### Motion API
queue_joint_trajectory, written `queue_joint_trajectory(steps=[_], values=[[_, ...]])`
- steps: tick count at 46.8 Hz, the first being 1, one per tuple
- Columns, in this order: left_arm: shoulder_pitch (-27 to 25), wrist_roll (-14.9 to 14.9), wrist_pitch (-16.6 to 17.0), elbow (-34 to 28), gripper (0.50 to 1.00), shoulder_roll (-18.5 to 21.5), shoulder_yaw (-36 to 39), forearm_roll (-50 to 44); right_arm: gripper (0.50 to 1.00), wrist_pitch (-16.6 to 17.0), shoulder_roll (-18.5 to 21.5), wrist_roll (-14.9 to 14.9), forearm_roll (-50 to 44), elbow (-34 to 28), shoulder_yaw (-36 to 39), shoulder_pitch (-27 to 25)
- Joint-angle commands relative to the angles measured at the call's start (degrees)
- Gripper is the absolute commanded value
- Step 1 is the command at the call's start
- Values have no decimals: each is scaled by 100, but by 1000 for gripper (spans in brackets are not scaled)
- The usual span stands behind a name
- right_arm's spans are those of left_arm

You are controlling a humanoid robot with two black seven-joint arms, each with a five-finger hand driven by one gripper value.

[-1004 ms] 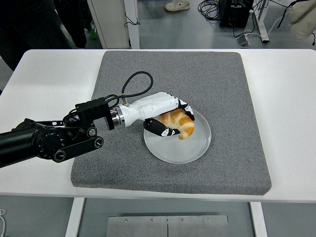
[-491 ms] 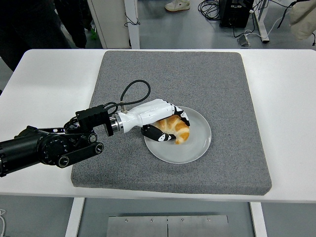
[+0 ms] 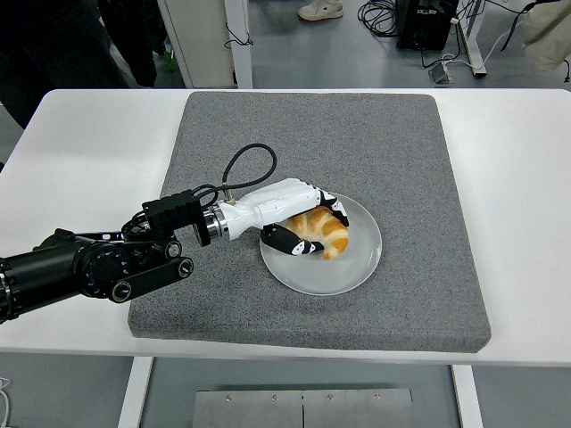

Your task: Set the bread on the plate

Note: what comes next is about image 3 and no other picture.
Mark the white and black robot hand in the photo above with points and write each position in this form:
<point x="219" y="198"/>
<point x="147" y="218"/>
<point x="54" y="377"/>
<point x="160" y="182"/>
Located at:
<point x="272" y="205"/>

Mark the golden croissant bread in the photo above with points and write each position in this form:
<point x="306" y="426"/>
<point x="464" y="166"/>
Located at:
<point x="332" y="236"/>

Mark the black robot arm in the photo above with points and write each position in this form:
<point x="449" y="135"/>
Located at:
<point x="44" y="272"/>

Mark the pale grey round plate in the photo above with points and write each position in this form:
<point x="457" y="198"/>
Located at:
<point x="321" y="276"/>

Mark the grey speckled foam mat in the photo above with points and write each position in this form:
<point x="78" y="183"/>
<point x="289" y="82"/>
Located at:
<point x="312" y="134"/>

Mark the small green object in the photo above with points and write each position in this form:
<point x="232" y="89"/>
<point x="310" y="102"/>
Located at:
<point x="168" y="60"/>

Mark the white cabinet panel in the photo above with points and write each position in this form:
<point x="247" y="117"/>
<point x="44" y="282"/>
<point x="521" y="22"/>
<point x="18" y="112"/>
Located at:
<point x="196" y="40"/>

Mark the person's white shoe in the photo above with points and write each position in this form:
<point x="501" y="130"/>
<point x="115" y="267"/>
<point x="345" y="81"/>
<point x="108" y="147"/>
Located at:
<point x="319" y="10"/>

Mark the grey foot pedal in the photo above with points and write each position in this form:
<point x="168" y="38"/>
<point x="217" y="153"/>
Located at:
<point x="441" y="74"/>

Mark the white table leg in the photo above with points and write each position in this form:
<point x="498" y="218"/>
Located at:
<point x="468" y="397"/>
<point x="134" y="392"/>

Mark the black computer case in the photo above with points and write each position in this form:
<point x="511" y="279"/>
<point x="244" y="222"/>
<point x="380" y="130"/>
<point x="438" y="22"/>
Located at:
<point x="424" y="27"/>

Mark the white desk leg with foot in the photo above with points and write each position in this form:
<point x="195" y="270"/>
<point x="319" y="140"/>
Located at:
<point x="474" y="40"/>

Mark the person's legs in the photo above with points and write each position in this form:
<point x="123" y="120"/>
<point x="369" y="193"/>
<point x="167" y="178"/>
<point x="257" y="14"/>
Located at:
<point x="53" y="44"/>

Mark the beige cloth bag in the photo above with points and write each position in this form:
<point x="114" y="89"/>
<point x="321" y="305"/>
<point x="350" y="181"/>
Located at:
<point x="546" y="35"/>

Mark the white upright post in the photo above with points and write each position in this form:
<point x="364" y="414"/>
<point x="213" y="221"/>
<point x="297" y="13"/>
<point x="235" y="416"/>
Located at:
<point x="242" y="67"/>

